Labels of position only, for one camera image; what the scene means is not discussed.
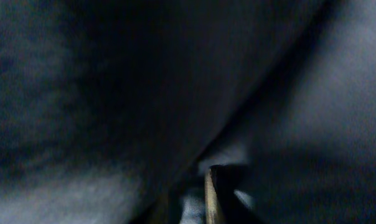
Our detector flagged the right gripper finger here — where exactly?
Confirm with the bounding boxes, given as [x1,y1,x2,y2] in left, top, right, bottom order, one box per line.
[205,164,263,224]

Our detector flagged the navy blue shorts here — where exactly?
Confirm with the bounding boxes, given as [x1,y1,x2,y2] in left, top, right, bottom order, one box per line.
[0,1,376,223]

